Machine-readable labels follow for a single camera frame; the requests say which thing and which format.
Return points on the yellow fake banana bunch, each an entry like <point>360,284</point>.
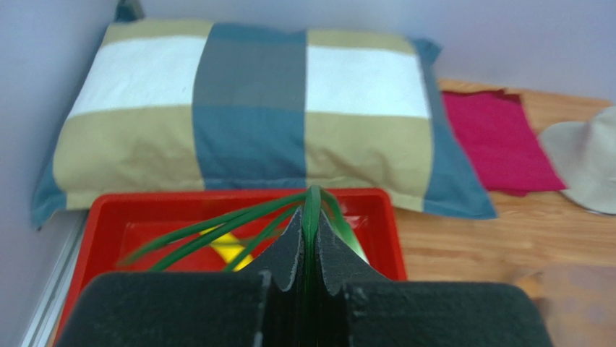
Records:
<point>228,248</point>

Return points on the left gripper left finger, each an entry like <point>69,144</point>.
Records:
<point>257,306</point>

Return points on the beige bucket hat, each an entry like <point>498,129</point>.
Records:
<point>583,155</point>

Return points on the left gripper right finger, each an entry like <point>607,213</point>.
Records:
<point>358,306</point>

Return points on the clear zip top bag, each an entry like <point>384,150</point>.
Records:
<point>577,302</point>

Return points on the red plastic tray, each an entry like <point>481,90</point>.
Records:
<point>120,223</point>

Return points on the plaid pillow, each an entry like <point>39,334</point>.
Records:
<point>192,105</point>

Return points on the fake green onion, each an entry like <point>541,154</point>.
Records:
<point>258,226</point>

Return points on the magenta folded cloth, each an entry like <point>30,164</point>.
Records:
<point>492,128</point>

